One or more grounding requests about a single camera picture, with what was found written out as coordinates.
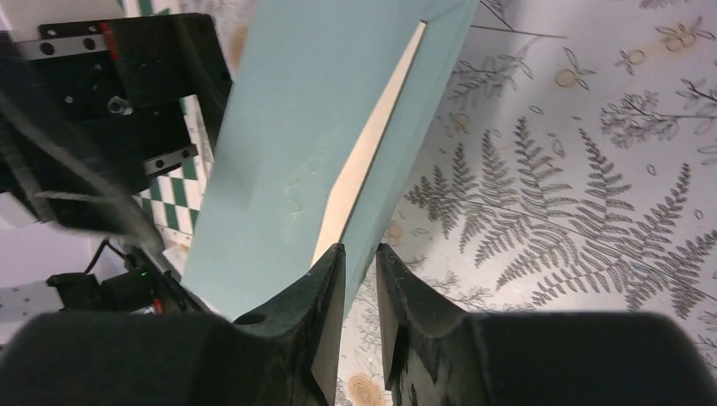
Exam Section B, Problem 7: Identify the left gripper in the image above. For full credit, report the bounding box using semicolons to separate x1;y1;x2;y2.
1;13;233;255

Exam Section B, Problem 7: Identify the floral table mat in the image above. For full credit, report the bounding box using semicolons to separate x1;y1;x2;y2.
162;0;717;406

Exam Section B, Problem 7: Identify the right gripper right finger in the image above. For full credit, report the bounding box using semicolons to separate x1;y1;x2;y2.
375;244;716;405

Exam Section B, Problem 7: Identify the green white checkerboard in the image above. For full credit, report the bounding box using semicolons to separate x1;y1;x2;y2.
117;0;207;251

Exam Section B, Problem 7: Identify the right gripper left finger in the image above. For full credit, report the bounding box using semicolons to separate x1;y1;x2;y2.
1;244;345;405

